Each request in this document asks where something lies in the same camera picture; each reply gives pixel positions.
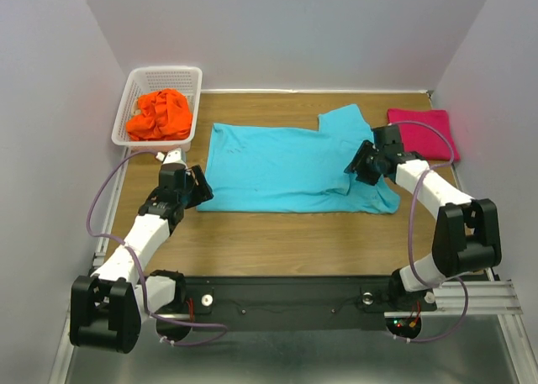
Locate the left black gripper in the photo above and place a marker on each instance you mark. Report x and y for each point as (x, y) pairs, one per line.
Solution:
(203, 192)

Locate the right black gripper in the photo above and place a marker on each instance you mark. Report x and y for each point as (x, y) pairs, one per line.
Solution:
(357, 164)

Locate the cyan blue t-shirt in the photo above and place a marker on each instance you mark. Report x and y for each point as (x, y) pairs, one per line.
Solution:
(290, 170)

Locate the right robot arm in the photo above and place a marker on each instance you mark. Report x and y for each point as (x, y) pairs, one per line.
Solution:
(466, 236)

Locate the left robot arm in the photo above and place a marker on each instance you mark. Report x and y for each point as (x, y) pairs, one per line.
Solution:
(109, 307)

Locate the folded magenta t-shirt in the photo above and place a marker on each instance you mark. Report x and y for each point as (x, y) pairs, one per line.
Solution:
(426, 132)

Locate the orange t-shirt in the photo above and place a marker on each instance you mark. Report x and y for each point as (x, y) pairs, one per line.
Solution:
(160, 115)

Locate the white plastic laundry basket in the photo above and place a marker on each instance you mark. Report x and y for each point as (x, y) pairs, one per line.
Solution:
(185, 79)

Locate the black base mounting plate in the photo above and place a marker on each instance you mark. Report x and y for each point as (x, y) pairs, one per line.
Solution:
(293, 303)

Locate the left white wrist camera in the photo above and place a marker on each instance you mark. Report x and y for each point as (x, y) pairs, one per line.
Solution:
(175, 156)

